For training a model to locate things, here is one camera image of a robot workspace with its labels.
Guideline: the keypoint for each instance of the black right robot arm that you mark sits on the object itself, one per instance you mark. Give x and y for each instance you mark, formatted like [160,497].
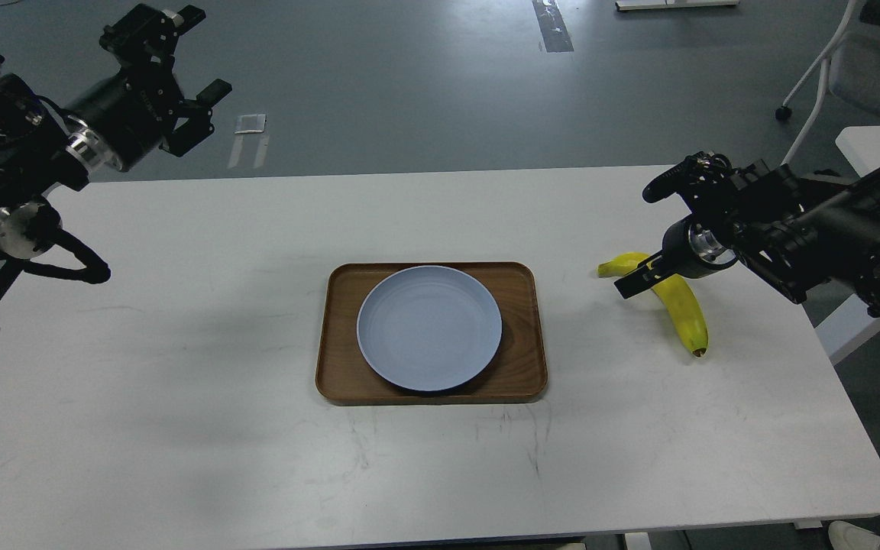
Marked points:
[793,232]

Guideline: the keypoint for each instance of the brown wooden tray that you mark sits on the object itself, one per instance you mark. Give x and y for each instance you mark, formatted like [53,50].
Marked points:
[517,374]

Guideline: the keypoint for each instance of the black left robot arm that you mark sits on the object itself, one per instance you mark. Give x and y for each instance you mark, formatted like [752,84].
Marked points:
[33,162]

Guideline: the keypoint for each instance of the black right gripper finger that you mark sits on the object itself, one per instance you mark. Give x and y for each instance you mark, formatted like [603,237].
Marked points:
[699,179]
[638,276]

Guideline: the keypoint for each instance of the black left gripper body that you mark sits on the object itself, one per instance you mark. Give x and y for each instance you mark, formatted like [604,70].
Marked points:
[123,118]

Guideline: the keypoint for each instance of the light blue plate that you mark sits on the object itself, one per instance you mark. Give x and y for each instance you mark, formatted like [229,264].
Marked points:
[429,328]

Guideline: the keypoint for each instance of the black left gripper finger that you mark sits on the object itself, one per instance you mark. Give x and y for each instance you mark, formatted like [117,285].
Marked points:
[188,121]
[145,39]

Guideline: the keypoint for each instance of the yellow banana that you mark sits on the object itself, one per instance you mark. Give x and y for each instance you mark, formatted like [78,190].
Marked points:
[677,298]

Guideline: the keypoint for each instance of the white office chair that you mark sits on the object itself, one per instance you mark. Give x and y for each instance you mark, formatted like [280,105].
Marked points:
[848,67]

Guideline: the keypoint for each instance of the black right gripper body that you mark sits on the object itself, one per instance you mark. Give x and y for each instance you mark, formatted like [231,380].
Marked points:
[692,251]

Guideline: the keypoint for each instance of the white shoe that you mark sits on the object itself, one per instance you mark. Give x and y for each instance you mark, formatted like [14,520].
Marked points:
[844,535]

